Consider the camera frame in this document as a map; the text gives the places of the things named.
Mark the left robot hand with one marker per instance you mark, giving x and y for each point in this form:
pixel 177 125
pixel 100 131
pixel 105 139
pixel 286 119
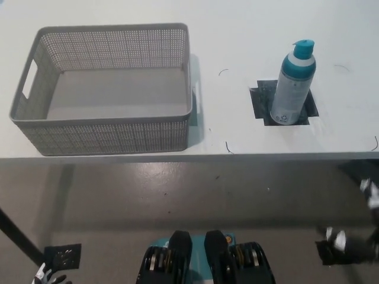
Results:
pixel 44 275

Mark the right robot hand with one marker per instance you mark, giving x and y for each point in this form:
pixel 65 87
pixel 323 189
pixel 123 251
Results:
pixel 355 247

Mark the teal white air spray can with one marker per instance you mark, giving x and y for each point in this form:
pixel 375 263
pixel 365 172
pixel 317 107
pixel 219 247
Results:
pixel 291 88

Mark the black table leg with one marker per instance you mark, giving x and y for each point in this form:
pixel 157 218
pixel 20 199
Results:
pixel 14 233

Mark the robot torso black teal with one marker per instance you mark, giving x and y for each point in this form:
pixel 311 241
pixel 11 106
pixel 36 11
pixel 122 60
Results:
pixel 180 260

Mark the black tape patch on table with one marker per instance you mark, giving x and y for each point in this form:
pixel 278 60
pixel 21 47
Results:
pixel 262 100

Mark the grey perforated plastic basket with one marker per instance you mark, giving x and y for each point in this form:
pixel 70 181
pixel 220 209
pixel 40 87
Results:
pixel 118 88

